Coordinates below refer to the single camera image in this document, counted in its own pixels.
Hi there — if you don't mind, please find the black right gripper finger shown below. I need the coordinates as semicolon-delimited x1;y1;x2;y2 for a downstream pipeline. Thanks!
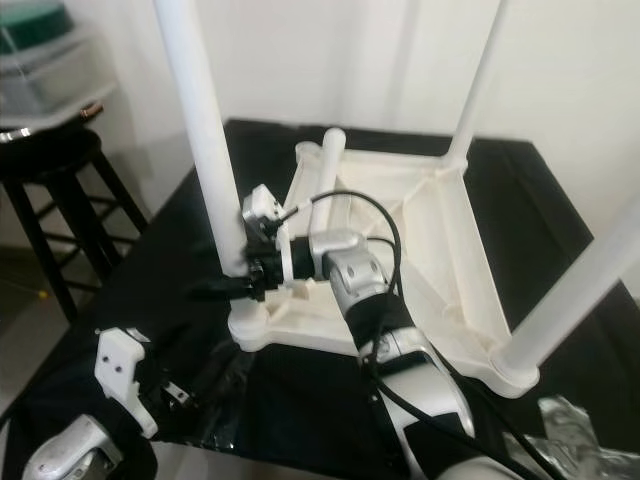
190;277;257;300

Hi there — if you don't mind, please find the clear plastic tape strip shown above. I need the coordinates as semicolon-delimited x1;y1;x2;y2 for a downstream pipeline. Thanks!
200;340;252;442

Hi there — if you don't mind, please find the white plastic children tabletop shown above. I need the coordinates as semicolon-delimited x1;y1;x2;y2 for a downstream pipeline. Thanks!
228;140;542;400

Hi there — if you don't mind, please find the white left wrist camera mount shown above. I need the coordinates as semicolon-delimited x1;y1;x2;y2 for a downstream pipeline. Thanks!
93;328;162;440

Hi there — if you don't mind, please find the clear plastic storage box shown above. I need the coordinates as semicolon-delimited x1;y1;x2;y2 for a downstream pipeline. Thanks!
0;30;117;127

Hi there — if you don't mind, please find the green round lid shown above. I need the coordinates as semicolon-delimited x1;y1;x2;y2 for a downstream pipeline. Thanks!
0;0;77;57

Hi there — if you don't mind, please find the black round stool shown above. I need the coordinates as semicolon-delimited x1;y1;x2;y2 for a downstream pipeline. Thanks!
0;130;127;324

